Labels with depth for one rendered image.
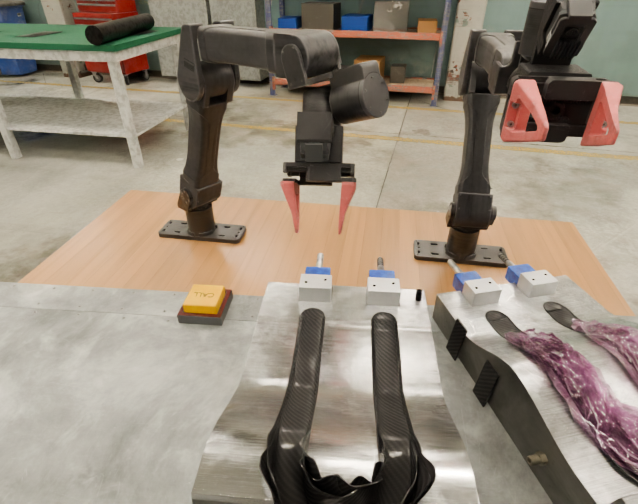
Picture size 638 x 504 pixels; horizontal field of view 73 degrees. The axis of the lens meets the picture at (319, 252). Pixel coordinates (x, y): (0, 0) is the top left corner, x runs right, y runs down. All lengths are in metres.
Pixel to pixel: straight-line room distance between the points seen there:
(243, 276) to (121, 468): 0.42
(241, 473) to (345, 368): 0.21
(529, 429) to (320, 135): 0.45
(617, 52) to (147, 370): 5.93
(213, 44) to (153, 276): 0.47
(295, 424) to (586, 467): 0.32
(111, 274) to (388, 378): 0.63
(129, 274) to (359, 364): 0.56
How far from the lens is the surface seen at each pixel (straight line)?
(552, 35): 0.57
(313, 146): 0.54
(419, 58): 5.91
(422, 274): 0.92
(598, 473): 0.61
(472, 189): 0.90
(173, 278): 0.93
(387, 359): 0.62
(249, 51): 0.71
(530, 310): 0.80
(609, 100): 0.54
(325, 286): 0.67
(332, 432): 0.49
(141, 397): 0.72
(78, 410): 0.74
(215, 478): 0.46
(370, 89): 0.59
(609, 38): 6.14
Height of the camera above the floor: 1.33
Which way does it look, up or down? 33 degrees down
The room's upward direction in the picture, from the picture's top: straight up
